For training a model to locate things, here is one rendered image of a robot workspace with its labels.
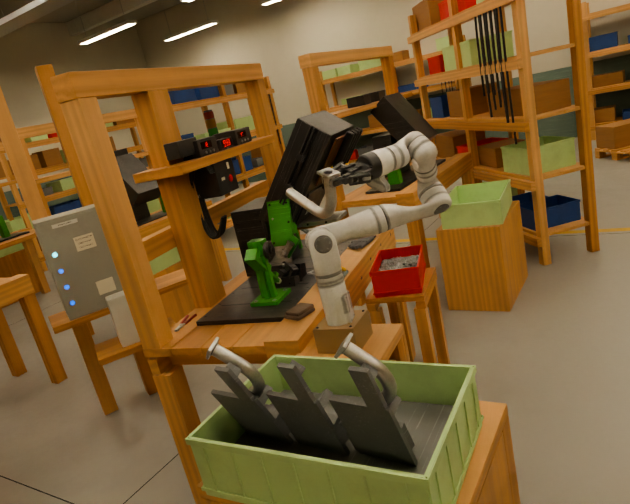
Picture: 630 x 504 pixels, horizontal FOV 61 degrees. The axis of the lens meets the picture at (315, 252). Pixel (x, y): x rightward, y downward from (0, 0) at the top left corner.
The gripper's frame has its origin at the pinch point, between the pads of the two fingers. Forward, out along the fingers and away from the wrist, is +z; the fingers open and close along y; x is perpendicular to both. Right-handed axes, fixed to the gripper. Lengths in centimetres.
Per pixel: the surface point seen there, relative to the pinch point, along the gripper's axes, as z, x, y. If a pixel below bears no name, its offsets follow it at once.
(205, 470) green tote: 56, 54, 16
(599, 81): -795, 194, -393
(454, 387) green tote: -5, 48, 40
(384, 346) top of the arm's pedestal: -13, 63, 1
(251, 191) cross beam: -43, 64, -152
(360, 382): 27, 23, 44
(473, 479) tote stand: 8, 54, 58
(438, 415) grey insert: 2, 52, 41
